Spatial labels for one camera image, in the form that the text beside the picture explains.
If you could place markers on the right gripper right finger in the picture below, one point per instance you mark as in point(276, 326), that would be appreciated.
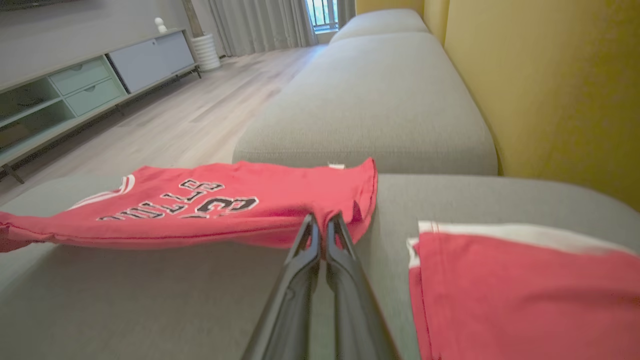
point(357, 325)

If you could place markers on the narrow grey curtain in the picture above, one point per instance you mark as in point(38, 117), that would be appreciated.
point(346, 6)

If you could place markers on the balcony window with railing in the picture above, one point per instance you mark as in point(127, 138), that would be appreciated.
point(322, 12)

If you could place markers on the wide grey sofa seat cushion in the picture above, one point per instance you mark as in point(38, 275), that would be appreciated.
point(125, 300)

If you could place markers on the long low TV cabinet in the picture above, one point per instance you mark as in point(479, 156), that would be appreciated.
point(145, 62)

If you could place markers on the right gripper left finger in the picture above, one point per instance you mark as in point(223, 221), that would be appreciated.
point(290, 320)

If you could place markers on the wide grey curtain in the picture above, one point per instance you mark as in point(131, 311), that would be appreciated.
point(260, 22)

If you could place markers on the mint green cabinet drawer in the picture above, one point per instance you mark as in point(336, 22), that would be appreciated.
point(95, 96)
point(80, 76)

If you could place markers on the white ribbed plant pot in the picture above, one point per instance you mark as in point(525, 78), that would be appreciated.
point(206, 52)

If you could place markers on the red shorts with white waistband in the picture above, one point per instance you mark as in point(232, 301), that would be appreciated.
point(525, 300)

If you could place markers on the small white figurine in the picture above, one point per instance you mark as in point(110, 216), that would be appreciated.
point(160, 26)

